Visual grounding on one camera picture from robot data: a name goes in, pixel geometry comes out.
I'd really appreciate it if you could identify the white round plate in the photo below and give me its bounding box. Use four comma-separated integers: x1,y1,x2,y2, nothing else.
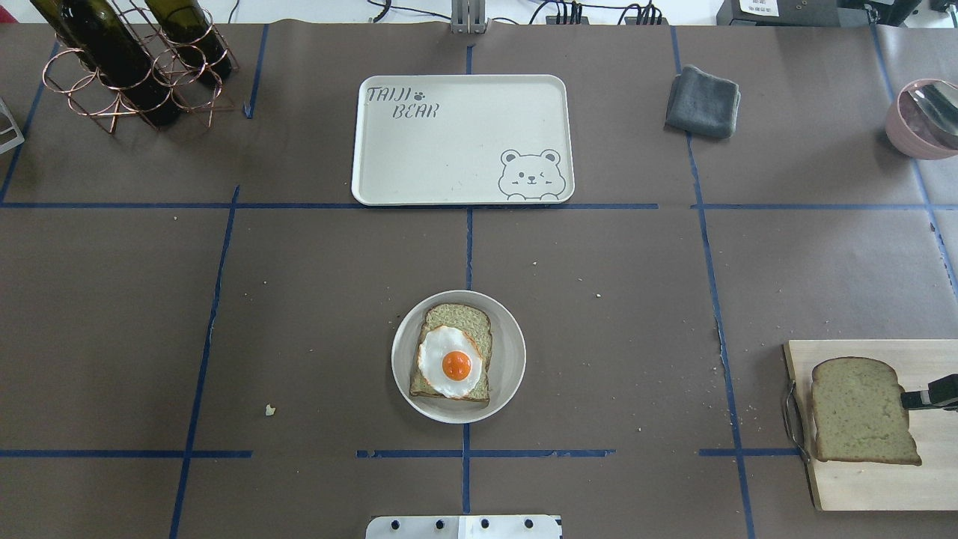
392,290,526,424

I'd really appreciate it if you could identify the white bear serving tray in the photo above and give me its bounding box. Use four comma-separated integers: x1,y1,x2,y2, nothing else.
350,74,576,206

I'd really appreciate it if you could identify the wooden cutting board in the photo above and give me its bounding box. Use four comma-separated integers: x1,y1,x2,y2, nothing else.
783,340,957,511

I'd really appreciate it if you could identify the pink bowl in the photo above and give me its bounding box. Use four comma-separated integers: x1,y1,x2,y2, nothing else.
885,79,957,160

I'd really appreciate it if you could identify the metal spoon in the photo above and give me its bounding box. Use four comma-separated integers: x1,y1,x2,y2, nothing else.
907,81,957,150

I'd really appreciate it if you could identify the grey folded cloth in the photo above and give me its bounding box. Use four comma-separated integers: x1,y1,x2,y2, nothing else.
665,64,740,139

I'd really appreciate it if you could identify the fried egg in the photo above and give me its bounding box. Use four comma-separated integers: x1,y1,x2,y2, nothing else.
417,325,485,400

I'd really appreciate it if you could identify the dark wine bottle upper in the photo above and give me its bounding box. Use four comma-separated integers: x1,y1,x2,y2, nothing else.
146,1,233,88

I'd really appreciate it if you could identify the dark wine bottle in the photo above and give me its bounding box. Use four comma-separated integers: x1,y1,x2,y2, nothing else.
146,1,233,88
31,1,180,127

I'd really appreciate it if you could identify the dark wine bottle lower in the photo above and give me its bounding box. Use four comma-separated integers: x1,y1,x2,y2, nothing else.
31,1,180,127

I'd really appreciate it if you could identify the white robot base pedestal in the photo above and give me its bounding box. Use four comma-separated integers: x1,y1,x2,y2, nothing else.
365,514,564,538

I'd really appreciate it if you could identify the copper wire bottle rack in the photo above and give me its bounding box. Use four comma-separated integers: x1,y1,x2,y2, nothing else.
33,1,239,133

